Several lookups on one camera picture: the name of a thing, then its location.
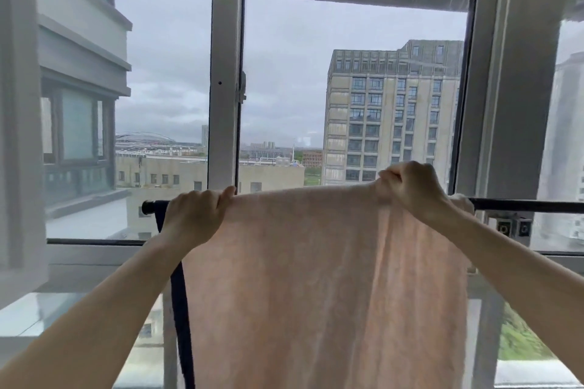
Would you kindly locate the white high-rise building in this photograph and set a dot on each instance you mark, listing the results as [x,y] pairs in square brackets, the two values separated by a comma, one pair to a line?
[565,151]

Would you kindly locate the tall beige building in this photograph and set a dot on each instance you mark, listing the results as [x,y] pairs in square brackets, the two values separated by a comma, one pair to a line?
[388,119]

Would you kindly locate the person's right forearm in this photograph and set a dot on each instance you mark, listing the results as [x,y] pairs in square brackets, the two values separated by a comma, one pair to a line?
[515,274]

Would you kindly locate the person's left forearm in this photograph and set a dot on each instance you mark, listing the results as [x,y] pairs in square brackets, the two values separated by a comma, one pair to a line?
[91,311]

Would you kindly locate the grey neighbouring building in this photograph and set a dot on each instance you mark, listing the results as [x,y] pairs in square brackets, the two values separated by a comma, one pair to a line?
[82,83]

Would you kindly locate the rod mounting bracket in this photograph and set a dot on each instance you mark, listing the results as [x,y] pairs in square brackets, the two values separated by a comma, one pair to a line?
[514,226]

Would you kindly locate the black drying rod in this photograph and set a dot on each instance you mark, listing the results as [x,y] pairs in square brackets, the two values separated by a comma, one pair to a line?
[524,205]

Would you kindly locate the red brick building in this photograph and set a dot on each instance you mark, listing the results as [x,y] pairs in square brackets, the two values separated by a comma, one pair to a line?
[312,159]

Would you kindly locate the domed stadium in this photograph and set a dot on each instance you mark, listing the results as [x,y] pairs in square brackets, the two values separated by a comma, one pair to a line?
[143,138]

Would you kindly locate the person's left hand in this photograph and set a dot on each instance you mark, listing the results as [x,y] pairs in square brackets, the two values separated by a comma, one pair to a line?
[191,215]

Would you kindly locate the metal window latch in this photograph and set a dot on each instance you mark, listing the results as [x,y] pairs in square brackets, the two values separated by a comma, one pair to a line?
[242,88]

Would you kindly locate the person's right thumb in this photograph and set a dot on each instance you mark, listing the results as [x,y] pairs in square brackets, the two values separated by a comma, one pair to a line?
[387,181]

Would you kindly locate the pink towel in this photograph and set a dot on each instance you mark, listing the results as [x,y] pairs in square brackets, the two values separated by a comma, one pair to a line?
[319,288]

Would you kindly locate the person's right hand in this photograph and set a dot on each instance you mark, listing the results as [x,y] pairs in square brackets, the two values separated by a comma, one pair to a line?
[417,190]

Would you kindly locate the white window frame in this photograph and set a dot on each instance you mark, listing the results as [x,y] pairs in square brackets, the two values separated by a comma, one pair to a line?
[226,37]

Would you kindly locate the low beige building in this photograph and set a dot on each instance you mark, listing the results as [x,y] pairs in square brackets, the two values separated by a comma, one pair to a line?
[182,174]

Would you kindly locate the person's left thumb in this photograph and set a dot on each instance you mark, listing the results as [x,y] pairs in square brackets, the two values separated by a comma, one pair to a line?
[227,201]

